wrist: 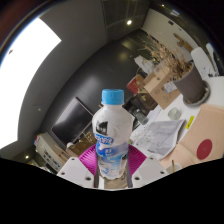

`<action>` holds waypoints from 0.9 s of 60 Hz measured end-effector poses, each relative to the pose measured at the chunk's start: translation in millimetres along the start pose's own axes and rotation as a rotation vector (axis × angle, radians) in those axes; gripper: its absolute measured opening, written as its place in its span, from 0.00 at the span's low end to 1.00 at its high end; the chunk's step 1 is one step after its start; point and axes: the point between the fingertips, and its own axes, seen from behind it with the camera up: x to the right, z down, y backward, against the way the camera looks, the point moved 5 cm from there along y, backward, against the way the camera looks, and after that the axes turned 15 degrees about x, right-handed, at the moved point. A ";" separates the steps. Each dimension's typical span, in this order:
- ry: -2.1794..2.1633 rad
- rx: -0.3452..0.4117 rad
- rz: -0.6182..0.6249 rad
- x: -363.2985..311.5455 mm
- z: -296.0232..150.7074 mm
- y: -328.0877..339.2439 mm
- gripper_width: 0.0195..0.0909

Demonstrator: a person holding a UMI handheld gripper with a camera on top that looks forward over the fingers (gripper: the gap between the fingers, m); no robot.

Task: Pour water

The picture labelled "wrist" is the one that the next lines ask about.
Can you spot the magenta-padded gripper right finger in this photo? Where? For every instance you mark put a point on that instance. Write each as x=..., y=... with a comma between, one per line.
x=146, y=170

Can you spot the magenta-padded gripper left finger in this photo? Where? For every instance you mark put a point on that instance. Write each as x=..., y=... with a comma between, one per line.
x=78, y=170

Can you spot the blue-capped white drink bottle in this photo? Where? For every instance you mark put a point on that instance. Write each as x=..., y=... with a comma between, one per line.
x=111, y=133

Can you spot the gold stick in mug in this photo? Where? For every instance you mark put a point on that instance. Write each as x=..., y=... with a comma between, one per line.
x=173, y=165

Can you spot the grey printed newspaper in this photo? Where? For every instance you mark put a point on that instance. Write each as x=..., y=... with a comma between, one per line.
x=156, y=136

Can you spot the white cabinet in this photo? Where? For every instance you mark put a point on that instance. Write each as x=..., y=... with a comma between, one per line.
x=46, y=153

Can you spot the dark glass jug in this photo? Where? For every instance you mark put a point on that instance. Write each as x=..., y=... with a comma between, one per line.
x=140, y=118

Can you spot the flat round red coaster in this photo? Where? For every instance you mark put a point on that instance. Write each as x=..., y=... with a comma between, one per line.
x=204, y=149

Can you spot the yellow tag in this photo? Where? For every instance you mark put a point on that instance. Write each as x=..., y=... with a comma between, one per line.
x=190, y=122

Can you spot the brown cardboard box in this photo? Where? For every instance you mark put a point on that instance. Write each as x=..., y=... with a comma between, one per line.
x=163, y=93

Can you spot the red box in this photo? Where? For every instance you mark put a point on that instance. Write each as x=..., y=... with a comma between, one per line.
x=135, y=85

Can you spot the grey plant saucer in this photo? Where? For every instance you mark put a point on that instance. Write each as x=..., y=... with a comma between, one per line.
x=205, y=98

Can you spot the grey pot with dried plant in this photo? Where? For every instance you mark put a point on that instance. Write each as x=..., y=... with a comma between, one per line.
x=191, y=85

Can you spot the bright ceiling light panel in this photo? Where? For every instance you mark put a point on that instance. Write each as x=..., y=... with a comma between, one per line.
x=23, y=83

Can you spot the white plastic bag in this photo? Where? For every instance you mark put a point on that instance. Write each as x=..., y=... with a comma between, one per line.
x=144, y=64

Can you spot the white chair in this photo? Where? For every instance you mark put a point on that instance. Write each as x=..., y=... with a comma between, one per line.
x=200, y=61
x=213, y=55

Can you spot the wooden figure statue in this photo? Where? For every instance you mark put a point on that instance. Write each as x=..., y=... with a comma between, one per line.
x=183, y=41

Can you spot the round ceiling light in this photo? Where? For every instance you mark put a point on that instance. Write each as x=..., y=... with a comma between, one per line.
x=129, y=22

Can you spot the black wall television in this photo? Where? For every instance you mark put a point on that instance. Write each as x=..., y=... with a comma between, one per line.
x=71, y=121

